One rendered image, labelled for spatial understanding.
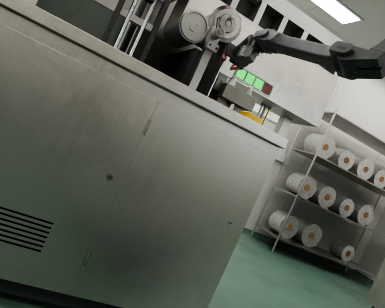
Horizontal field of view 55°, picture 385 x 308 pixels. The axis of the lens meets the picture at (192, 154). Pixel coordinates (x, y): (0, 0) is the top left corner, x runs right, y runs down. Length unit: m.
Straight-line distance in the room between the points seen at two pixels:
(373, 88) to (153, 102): 4.91
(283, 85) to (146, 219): 1.20
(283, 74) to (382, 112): 4.04
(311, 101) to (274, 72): 0.31
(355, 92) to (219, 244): 4.51
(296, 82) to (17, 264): 1.65
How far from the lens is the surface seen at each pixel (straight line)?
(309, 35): 2.29
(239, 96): 1.61
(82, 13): 1.83
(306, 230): 4.98
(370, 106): 5.92
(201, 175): 1.33
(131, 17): 1.40
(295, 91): 2.21
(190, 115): 1.29
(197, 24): 1.59
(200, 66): 1.53
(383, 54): 1.16
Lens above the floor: 0.71
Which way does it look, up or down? 1 degrees down
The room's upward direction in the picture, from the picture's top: 24 degrees clockwise
